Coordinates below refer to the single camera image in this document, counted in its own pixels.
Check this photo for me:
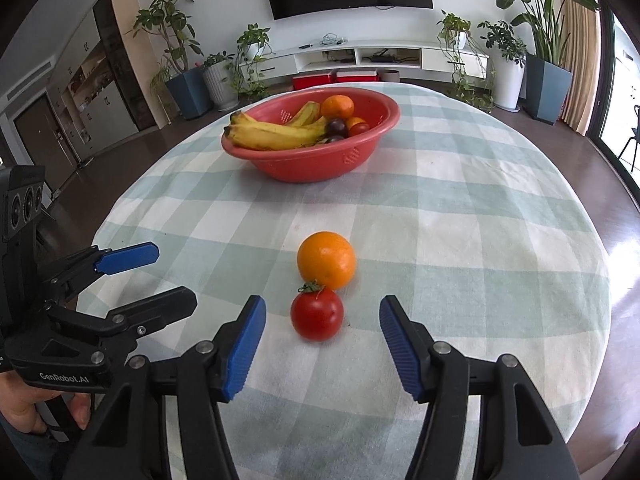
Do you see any white television console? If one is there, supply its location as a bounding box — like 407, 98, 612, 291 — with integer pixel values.
239, 40, 488, 82

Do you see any person's left hand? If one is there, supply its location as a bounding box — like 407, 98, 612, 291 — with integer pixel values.
0, 372, 94, 436

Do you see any bushy plant in white pot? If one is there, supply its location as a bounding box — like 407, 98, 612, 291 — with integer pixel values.
477, 20, 528, 112

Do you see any white cupboard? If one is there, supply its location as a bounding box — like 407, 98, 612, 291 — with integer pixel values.
47, 10, 141, 161

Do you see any small tree in blue pot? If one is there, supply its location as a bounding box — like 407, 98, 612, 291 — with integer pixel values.
125, 0, 213, 121

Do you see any green checked tablecloth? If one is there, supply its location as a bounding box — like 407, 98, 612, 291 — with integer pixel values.
82, 81, 613, 480

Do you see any dark blue clothing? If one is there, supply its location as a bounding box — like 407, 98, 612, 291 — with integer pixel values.
0, 412, 66, 480

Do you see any red plastic basket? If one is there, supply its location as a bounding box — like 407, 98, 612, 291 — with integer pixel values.
221, 87, 402, 184

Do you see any short yellow banana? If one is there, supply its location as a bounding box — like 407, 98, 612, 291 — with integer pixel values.
285, 101, 321, 128

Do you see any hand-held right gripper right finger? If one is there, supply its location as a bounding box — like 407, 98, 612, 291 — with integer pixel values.
379, 295, 581, 480

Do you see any dark display cabinet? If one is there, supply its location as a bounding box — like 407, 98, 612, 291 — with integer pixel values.
92, 0, 158, 133

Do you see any trailing pothos plant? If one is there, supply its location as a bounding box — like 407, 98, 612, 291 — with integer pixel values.
436, 10, 496, 111
227, 23, 276, 101

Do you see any plant in white ribbed pot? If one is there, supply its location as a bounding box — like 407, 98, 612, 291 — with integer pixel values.
202, 51, 241, 112

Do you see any brown door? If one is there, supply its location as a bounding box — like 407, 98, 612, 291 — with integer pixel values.
12, 95, 78, 196

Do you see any large yellow banana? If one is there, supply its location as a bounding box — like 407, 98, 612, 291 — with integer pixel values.
223, 124, 328, 152

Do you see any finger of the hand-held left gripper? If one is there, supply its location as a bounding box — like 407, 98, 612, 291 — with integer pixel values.
37, 241, 161, 306
45, 286, 198, 342

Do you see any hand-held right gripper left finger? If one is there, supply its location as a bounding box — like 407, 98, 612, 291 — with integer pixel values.
62, 295, 267, 480

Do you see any black balcony chair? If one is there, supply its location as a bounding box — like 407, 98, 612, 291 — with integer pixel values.
617, 105, 640, 173

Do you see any large-leaf plant in grey-blue pot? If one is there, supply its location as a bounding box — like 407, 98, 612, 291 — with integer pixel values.
477, 0, 601, 126

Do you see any beige curtain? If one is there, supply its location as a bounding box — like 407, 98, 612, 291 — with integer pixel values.
555, 0, 603, 136

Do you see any glass sliding door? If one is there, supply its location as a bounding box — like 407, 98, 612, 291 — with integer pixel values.
597, 5, 640, 186

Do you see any red storage box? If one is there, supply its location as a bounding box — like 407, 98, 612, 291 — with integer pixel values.
336, 69, 377, 84
292, 71, 336, 92

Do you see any short banana with dark end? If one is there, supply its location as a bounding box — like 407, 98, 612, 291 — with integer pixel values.
230, 110, 306, 135

